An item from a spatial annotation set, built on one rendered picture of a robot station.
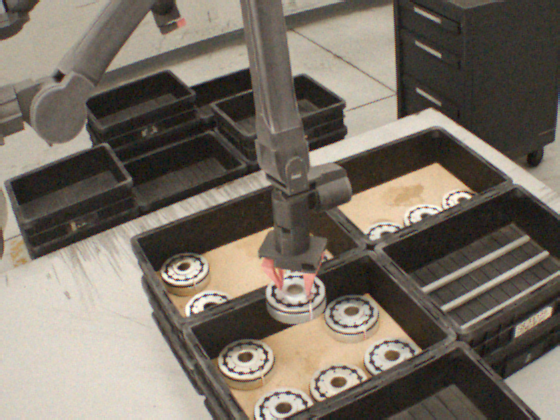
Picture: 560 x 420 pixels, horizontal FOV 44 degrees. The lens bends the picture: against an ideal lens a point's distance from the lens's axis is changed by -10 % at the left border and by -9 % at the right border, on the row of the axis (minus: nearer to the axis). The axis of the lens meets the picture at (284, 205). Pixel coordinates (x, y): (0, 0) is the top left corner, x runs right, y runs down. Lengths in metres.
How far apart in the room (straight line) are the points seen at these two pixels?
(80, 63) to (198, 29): 3.60
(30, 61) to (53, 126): 3.31
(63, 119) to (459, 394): 0.82
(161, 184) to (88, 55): 1.77
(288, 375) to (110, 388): 0.42
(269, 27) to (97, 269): 0.99
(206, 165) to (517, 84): 1.28
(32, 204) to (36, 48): 1.79
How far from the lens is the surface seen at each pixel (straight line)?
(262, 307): 1.40
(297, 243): 1.23
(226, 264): 1.63
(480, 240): 1.66
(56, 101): 0.98
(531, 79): 3.12
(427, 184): 1.82
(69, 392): 1.63
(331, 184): 1.22
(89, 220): 2.43
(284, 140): 1.14
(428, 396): 1.34
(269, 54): 1.10
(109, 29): 1.01
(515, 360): 1.52
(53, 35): 4.28
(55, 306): 1.84
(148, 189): 2.73
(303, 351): 1.42
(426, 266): 1.59
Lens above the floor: 1.87
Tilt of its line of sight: 36 degrees down
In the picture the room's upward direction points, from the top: 6 degrees counter-clockwise
